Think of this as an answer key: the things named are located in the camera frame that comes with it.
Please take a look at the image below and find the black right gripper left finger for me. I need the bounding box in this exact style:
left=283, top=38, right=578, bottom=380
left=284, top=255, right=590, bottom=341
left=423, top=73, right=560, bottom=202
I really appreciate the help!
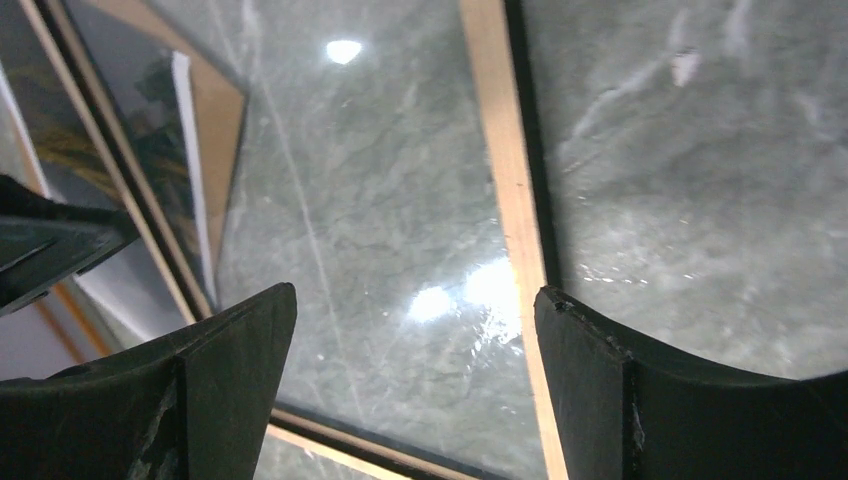
left=1, top=283, right=297, bottom=479

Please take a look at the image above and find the wooden picture frame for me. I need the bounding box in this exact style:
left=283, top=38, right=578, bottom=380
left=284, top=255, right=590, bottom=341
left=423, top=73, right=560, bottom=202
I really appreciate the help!
left=19, top=0, right=571, bottom=480

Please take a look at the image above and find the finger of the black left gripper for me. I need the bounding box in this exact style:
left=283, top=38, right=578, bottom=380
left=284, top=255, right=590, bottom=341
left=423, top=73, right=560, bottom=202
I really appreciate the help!
left=1, top=174, right=139, bottom=315

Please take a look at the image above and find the brown backing board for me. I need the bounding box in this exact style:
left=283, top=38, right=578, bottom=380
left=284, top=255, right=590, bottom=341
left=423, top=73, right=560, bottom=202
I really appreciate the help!
left=89, top=1, right=247, bottom=266

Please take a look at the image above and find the landscape photo print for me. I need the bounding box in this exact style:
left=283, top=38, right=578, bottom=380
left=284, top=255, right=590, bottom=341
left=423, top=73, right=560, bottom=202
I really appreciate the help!
left=1, top=1, right=216, bottom=340

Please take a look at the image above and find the clear acrylic sheet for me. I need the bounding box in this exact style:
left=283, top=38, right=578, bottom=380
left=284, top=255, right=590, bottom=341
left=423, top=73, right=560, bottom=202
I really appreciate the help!
left=66, top=0, right=551, bottom=480

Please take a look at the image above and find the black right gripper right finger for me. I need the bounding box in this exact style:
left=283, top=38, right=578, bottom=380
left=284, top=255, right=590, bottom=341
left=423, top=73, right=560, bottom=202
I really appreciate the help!
left=535, top=286, right=847, bottom=479

